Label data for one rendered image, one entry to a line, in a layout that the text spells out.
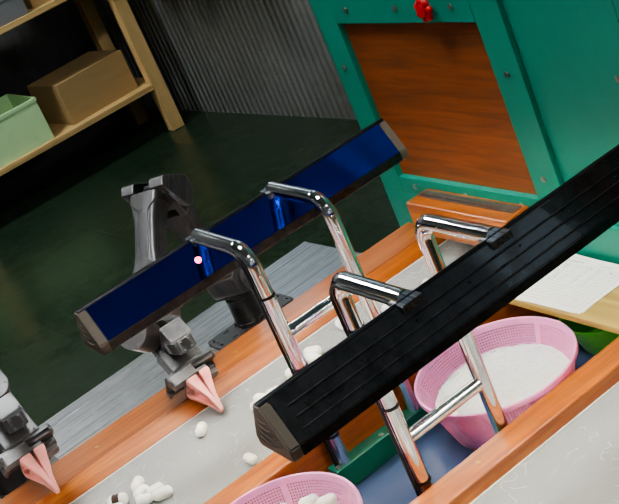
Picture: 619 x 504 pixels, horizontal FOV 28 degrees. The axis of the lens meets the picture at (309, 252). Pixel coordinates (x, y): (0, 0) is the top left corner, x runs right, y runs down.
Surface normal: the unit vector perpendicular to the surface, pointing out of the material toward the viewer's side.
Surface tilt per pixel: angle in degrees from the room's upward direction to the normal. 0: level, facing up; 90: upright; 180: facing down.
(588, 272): 0
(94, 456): 0
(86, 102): 90
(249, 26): 90
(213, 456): 0
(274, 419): 58
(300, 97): 90
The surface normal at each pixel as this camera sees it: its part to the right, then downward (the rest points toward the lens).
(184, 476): -0.37, -0.85
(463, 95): -0.76, 0.51
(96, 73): 0.58, 0.11
